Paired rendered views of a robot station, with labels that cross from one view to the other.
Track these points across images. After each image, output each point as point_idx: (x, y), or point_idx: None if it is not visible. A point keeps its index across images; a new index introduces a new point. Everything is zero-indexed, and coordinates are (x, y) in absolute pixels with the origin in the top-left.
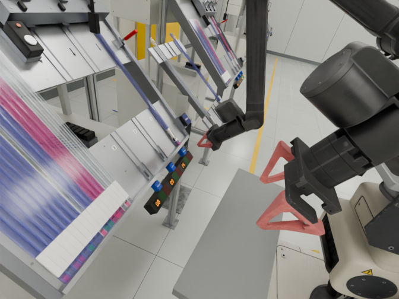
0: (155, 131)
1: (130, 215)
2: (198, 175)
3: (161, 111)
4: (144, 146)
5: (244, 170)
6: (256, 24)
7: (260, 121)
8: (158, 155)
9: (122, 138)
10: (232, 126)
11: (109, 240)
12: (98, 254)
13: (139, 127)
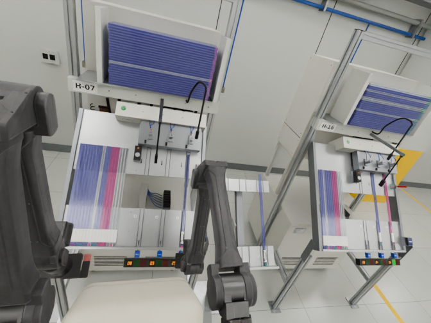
0: (172, 227)
1: (172, 277)
2: (251, 309)
3: (191, 219)
4: (153, 229)
5: (210, 318)
6: (197, 203)
7: (185, 270)
8: (158, 240)
9: (143, 215)
10: (183, 259)
11: (147, 277)
12: (135, 276)
13: (162, 216)
